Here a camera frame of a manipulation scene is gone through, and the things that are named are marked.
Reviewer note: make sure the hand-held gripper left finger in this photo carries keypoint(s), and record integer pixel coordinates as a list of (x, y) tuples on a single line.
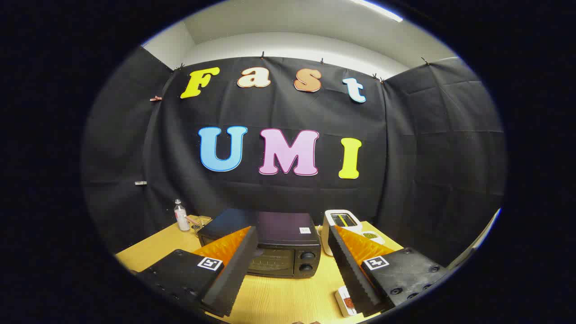
[(234, 270)]

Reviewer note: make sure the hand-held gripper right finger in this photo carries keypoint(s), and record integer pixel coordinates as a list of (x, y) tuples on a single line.
[(351, 270)]

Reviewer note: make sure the black toaster oven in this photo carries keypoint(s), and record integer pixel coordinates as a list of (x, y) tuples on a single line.
[(279, 229)]

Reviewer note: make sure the white ribbed food tray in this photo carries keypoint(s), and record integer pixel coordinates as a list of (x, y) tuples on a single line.
[(339, 299)]

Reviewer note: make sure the white pop-up toaster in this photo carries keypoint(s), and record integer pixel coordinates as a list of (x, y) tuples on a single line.
[(325, 236)]

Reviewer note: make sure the white divided dish with beans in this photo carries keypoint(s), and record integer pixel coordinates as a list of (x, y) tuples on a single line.
[(378, 238)]

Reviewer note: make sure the small clear plastic bottle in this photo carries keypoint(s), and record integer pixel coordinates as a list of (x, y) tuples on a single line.
[(182, 218)]

